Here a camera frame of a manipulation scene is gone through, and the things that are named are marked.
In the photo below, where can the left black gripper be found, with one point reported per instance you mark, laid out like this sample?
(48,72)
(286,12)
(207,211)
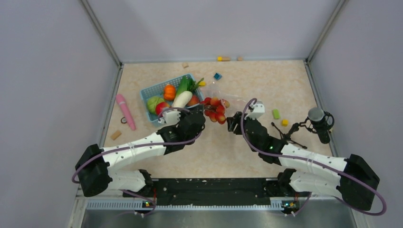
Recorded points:
(199,107)

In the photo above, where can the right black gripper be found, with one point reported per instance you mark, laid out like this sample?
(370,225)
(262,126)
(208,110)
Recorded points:
(233,122)

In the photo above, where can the red cherry bunch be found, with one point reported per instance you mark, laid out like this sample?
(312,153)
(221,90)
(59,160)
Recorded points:
(215,108)

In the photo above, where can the clear pink-dotted zip bag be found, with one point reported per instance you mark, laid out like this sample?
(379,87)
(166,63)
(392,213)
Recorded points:
(232,103)

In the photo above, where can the white radish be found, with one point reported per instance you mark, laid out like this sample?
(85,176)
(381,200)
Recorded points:
(182,99)

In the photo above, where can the red yellow apple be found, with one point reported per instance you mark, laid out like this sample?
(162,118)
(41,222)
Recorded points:
(160,107)

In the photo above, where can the orange pumpkin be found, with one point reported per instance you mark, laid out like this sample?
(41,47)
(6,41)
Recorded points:
(169,92)

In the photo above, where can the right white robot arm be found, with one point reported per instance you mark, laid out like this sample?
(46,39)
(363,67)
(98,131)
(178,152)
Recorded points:
(349,179)

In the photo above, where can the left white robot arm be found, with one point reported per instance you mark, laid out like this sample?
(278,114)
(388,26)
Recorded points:
(100,169)

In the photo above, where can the red peach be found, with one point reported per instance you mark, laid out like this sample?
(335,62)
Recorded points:
(193,101)

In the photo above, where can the green leafy vegetable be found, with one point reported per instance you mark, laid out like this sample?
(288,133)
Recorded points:
(187,84)

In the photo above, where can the light blue plastic basket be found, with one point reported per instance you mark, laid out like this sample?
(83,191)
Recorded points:
(157,90)

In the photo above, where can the green block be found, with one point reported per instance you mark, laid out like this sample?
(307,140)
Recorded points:
(276,114)

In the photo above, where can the green apple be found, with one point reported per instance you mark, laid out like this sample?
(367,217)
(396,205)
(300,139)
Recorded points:
(152,103)

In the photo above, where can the blue square block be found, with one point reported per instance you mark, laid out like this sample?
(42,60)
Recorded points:
(217,76)

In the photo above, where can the yellow cube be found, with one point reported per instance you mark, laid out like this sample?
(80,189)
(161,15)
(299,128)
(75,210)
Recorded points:
(284,122)

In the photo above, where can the wooden block front left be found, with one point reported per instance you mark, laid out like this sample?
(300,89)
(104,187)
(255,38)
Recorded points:
(115,135)

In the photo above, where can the pink cylindrical bottle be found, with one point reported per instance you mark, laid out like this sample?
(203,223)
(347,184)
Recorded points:
(121,101)

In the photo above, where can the black microphone on stand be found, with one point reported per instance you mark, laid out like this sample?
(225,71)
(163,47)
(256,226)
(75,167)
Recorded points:
(318,122)

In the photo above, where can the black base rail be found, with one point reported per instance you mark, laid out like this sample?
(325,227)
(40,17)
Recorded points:
(220,193)

